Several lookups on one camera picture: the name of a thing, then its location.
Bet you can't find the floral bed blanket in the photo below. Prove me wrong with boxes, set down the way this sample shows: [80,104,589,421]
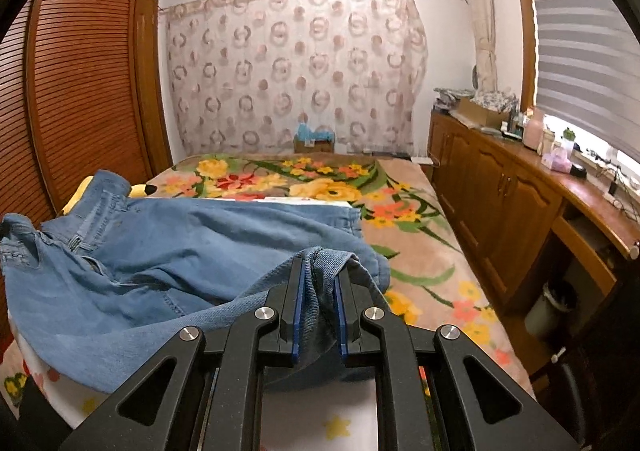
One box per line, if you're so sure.
[151,154,533,391]

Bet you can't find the cardboard box on cabinet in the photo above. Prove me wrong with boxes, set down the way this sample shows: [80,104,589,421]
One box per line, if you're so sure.
[456,98,510,129]

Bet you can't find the pink container on cabinet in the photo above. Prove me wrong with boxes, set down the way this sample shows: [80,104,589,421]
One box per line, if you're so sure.
[523,107,544,151]

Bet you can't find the white strawberry print sheet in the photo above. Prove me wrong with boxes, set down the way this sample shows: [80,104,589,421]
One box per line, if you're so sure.
[1,333,378,450]

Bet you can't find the yellow plush toy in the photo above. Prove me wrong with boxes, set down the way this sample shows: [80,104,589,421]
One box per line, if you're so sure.
[62,176,157,216]

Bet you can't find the grey striped window blind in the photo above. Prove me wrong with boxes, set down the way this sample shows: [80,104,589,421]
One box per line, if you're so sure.
[533,0,639,159]

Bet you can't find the pink circle pattern curtain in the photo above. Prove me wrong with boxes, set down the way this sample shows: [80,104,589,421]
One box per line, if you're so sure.
[165,0,427,155]

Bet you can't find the brown louvered wardrobe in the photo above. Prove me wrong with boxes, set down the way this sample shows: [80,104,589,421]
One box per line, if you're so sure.
[1,0,172,224]

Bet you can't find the grey trash bin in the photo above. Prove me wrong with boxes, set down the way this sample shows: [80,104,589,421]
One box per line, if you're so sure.
[524,280,578,338]

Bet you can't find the beige tied side curtain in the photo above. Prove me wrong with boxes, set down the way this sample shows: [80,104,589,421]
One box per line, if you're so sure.
[468,0,498,92]

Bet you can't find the light blue denim pants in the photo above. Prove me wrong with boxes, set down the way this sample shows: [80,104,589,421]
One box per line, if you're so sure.
[1,171,390,393]

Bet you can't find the box with blue item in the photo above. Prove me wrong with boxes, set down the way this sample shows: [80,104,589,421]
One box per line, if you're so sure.
[293,122,335,153]

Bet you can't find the brown wooden cabinet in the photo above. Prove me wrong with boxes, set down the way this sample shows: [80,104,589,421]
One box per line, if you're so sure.
[427,112,639,374]

